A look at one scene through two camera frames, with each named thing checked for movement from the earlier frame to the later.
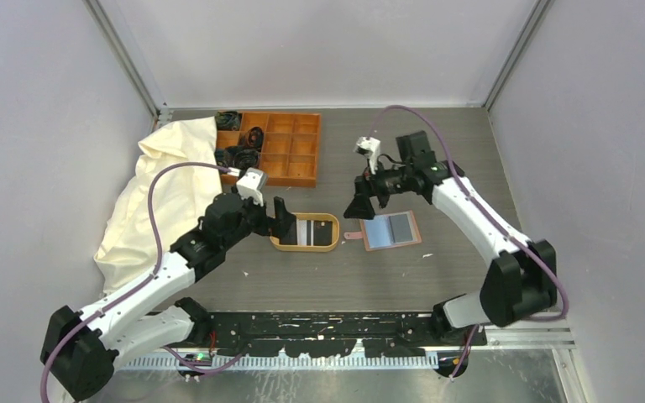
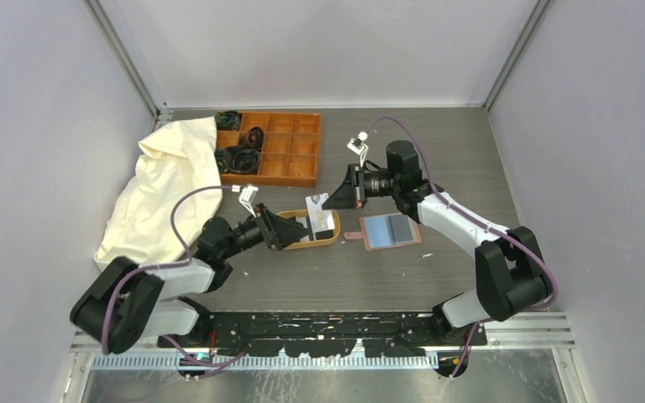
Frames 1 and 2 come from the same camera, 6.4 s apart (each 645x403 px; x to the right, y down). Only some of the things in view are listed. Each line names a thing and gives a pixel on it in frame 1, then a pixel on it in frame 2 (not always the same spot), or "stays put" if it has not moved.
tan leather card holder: [387, 231] stays put
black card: [401, 227] stays put
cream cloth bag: [181, 195] stays put
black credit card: [322, 232] → [301, 232]
